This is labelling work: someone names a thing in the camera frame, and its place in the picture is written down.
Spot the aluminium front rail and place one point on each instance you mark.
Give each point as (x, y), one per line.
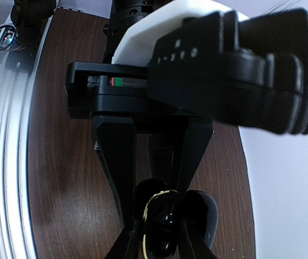
(18, 71)

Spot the black earbud charging case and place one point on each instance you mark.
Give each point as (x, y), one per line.
(195, 206)

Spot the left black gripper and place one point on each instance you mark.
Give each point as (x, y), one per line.
(115, 96)

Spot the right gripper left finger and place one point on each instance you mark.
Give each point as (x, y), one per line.
(127, 244)

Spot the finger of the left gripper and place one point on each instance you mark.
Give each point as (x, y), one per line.
(191, 146)

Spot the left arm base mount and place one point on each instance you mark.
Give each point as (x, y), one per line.
(21, 36)

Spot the black earbud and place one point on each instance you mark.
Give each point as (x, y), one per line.
(163, 222)

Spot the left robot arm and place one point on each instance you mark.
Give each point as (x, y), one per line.
(162, 143)

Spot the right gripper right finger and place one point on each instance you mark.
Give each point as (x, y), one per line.
(191, 243)

